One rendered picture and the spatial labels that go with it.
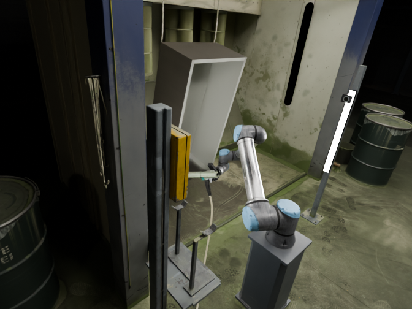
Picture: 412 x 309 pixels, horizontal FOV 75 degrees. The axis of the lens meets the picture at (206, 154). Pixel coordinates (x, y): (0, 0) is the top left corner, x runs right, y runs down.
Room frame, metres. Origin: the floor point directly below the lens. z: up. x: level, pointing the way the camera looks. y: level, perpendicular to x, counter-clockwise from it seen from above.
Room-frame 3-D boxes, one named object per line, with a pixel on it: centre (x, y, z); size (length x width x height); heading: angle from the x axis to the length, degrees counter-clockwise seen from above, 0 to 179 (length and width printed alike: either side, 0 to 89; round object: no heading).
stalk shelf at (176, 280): (0.89, 0.06, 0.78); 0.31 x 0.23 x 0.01; 45
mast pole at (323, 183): (2.41, -1.25, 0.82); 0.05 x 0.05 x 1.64; 45
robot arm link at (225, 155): (2.19, -0.18, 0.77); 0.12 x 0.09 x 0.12; 103
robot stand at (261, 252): (1.34, -0.54, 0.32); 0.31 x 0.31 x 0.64; 45
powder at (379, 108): (4.07, -2.62, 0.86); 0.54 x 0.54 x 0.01
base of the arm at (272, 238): (1.34, -0.54, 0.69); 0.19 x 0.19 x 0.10
